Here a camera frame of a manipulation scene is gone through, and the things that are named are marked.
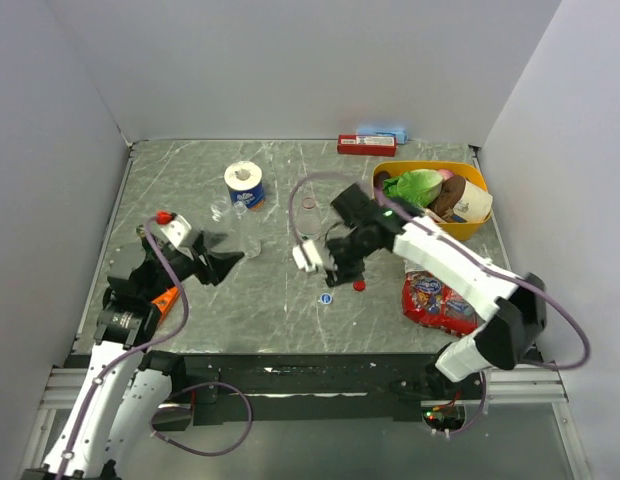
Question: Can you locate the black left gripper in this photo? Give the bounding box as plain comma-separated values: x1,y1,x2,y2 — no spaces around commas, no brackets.
142,229,243,300

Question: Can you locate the blue white bottle cap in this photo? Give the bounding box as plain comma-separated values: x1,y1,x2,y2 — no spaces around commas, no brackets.
319,293,332,305

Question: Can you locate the red label clear bottle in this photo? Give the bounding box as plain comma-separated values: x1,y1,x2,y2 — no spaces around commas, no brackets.
296,196,321,240

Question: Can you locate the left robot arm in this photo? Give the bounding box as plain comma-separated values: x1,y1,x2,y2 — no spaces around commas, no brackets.
21,227,243,479

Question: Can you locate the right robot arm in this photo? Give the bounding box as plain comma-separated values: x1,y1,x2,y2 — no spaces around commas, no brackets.
316,184,546,399

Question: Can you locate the red bottle cap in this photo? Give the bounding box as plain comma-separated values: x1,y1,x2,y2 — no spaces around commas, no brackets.
353,280,366,292

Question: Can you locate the small clear plastic bottle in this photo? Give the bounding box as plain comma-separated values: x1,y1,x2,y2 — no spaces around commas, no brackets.
210,199,233,224

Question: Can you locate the orange snack box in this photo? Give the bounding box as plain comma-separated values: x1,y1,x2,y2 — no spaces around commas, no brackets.
152,287,180,319

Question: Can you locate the toilet paper roll blue wrapper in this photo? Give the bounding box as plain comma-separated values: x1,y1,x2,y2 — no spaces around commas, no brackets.
224,161,265,210

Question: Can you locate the red snack bag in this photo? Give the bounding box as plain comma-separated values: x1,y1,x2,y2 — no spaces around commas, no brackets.
401,270,480,337

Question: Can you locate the purple eggplant toy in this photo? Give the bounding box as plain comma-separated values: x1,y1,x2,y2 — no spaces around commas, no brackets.
373,170,391,203

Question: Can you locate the green lettuce toy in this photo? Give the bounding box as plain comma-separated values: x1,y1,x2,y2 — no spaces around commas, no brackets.
383,169,444,207

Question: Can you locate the yellow plastic basket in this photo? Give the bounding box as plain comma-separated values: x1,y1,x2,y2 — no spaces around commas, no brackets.
373,161,491,241

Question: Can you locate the red rectangular box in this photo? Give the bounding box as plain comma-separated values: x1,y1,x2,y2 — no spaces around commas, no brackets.
336,134,397,157

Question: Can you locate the brown bread toy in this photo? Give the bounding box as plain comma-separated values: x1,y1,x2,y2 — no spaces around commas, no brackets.
428,175,466,218

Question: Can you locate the blue packet behind box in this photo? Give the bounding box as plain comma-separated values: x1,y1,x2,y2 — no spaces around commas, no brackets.
356,125,409,145

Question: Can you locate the beige paper cup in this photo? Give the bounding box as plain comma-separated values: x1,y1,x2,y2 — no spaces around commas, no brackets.
450,177,493,223

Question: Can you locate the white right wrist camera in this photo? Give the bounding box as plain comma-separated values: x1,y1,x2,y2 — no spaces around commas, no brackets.
292,240,324,273

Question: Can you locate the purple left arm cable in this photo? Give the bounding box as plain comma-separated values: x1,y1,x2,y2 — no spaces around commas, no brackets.
53,213,191,476

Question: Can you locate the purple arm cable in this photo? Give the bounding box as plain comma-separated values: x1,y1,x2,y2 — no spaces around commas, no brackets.
53,213,191,476
287,172,591,372

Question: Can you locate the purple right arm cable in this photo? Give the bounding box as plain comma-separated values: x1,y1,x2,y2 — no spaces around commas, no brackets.
287,172,591,372

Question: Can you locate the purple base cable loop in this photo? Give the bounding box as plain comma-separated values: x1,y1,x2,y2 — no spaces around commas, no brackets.
148,381,254,457

